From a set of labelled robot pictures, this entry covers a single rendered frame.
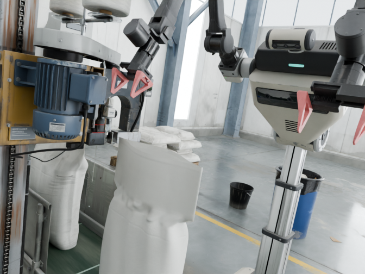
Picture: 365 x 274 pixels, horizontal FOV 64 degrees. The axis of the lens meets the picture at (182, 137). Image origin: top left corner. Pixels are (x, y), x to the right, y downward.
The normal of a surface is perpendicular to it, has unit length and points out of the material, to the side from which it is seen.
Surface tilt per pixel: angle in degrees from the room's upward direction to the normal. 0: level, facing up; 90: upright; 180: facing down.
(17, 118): 90
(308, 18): 90
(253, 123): 90
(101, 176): 90
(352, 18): 60
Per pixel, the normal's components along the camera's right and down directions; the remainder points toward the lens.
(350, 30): -0.48, -0.46
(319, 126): -0.58, 0.65
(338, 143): -0.63, 0.03
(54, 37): 0.04, 0.18
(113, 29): 0.76, 0.22
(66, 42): 0.40, 0.22
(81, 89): -0.27, 0.11
